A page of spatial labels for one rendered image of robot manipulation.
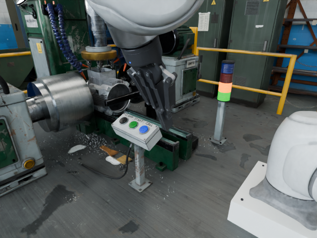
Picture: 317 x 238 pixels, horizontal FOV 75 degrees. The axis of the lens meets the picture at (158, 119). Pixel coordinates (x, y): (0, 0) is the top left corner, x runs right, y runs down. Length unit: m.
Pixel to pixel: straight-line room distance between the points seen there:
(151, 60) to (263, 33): 3.52
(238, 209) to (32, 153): 0.76
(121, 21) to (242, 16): 3.82
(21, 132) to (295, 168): 0.87
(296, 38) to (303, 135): 5.13
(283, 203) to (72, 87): 0.87
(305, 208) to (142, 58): 0.58
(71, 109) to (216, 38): 3.48
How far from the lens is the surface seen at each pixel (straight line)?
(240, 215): 0.73
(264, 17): 3.87
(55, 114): 0.95
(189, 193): 0.82
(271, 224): 0.71
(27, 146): 0.93
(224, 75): 1.02
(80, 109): 0.98
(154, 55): 0.40
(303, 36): 5.68
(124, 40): 0.37
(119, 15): 0.17
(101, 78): 1.13
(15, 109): 0.87
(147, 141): 0.64
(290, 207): 0.72
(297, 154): 0.62
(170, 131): 0.96
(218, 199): 0.83
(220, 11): 4.13
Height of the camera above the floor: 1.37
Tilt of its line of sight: 25 degrees down
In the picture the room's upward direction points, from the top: straight up
